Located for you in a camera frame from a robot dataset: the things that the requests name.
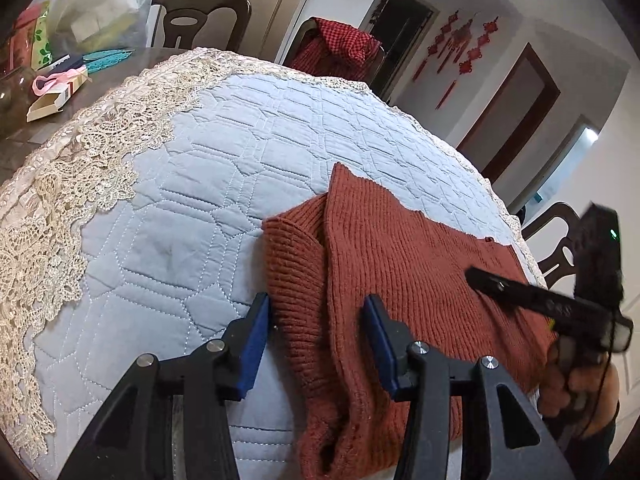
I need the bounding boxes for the red checked garment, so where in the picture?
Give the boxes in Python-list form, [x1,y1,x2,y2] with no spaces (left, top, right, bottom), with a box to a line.
[290,16,382,84]

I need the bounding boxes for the person's right hand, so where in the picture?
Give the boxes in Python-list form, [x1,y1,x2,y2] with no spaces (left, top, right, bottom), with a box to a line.
[540,344,621,437]

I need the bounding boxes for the teal plastic clips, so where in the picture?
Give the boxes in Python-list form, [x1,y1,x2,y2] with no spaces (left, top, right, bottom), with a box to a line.
[80,47,136,74]

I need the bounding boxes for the green floral packet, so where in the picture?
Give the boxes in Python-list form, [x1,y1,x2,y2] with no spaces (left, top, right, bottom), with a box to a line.
[30,2,54,72]

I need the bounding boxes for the black cable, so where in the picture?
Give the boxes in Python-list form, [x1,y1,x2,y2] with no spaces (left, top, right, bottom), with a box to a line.
[580,330,617,442]

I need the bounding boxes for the translucent plastic bag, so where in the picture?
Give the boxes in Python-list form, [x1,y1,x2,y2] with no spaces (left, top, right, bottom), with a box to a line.
[50,0,177,54]

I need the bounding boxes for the pink plastic clip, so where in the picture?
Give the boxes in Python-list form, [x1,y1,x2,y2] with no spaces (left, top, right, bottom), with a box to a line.
[32,67,84,97]

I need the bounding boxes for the dark wooden chair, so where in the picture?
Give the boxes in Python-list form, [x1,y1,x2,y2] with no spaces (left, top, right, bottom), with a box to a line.
[520,202,584,289]
[287,17,388,92]
[150,0,252,54]

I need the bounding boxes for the blue quilted lace-trimmed mat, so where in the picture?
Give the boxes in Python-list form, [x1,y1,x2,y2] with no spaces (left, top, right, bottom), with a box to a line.
[0,47,543,467]

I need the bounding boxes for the glass jar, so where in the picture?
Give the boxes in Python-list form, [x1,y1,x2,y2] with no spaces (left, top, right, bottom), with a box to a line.
[0,67,37,137]

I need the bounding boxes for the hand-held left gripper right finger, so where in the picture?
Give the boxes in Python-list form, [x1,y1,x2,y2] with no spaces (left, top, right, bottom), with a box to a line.
[362,294,576,480]

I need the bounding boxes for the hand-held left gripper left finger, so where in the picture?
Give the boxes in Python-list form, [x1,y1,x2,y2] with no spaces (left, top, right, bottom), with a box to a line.
[59,291,272,480]

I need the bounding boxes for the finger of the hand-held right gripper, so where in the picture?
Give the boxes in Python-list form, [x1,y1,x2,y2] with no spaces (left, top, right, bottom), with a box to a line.
[465,266,539,312]

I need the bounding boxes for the dark glass door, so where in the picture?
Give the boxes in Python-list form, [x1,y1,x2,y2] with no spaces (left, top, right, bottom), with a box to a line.
[367,0,439,102]

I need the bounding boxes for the red knot wall ornament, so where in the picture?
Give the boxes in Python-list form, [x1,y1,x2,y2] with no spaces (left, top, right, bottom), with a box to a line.
[435,17,474,112]
[457,17,501,79]
[412,10,461,84]

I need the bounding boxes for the pink bottle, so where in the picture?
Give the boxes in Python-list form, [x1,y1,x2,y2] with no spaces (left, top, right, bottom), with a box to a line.
[9,5,46,72]

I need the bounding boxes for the small cardboard box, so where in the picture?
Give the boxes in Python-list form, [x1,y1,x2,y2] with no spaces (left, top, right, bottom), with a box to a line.
[26,67,90,123]

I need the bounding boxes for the brown door frame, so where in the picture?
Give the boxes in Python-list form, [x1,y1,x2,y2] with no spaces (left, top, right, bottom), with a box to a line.
[457,42,562,187]

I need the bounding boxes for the rust knitted sweater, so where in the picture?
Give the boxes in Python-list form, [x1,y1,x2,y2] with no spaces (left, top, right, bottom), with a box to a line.
[262,162,558,480]

